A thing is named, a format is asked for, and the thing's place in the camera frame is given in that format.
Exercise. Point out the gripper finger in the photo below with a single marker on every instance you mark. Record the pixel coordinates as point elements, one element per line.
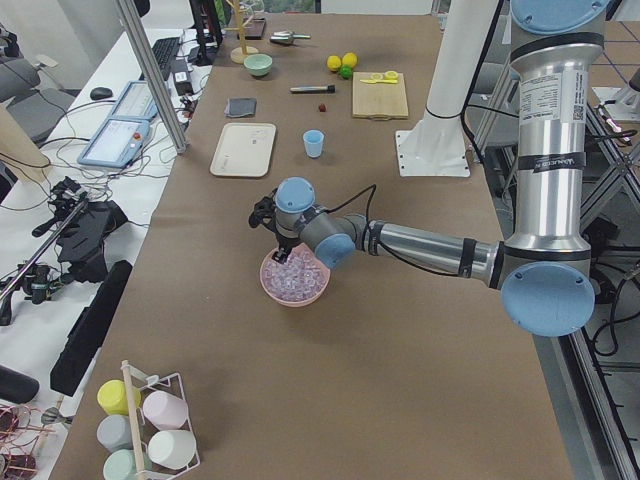
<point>281,255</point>

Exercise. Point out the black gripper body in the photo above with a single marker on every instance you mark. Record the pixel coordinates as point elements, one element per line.
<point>284,243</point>

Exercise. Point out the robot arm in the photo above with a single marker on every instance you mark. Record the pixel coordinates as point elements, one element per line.
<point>542,269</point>

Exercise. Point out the pink bowl of ice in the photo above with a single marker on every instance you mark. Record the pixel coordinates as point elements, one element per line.
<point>298,282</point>

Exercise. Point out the light blue plastic cup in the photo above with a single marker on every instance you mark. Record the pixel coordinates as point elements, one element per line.
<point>313,143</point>

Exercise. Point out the wooden cup tree stand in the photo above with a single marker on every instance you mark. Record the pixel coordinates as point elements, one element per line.
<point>242,17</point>

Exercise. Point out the pink cup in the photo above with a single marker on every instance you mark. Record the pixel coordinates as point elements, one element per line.
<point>165,411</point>

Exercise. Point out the steel ice scoop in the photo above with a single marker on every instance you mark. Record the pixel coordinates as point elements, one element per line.
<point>287,37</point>

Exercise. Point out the yellow cup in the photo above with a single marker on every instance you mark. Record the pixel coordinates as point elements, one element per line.
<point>111,397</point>

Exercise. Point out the white cup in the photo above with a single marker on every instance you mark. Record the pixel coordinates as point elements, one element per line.
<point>173,449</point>

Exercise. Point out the grey cup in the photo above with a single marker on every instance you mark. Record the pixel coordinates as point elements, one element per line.
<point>114,433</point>

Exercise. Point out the mint green cup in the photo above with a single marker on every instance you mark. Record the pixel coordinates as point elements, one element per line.
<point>120,465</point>

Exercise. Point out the cream rabbit tray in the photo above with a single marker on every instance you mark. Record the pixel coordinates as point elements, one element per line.
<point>244,150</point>

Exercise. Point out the grey folded cloth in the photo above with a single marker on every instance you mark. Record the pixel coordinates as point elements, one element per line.
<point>240,107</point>

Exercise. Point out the steel muddler black tip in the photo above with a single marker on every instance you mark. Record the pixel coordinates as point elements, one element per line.
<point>318,89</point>

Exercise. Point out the wooden cutting board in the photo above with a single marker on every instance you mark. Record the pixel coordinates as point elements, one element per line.
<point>379,101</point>

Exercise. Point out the mint green bowl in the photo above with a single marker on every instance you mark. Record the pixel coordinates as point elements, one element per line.
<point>258,65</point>

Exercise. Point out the green lime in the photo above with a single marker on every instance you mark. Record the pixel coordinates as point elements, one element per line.
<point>346,72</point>

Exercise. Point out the black power adapter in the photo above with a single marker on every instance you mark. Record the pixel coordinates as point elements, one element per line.
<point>181,77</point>

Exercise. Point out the yellow lemon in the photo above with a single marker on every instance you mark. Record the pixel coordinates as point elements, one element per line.
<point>349,59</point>
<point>334,63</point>

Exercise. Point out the teach pendant tablet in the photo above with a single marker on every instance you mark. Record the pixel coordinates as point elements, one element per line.
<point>116,143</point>
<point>135,101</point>

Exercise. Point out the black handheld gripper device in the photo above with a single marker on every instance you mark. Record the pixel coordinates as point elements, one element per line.
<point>79,227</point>

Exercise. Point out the black keyboard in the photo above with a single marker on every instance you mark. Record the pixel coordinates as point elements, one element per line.
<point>165,51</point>

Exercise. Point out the black bar speaker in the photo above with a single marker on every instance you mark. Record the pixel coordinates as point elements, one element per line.
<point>88,333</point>

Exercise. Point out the black computer mouse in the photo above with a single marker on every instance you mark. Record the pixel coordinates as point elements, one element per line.
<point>100,93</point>

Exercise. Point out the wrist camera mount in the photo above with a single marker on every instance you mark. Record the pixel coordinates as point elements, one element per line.
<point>264,213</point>

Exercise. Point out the white wire cup rack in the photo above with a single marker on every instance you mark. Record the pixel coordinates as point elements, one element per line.
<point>139,385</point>

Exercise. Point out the aluminium frame post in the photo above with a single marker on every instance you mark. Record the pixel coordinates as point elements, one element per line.
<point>139,42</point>

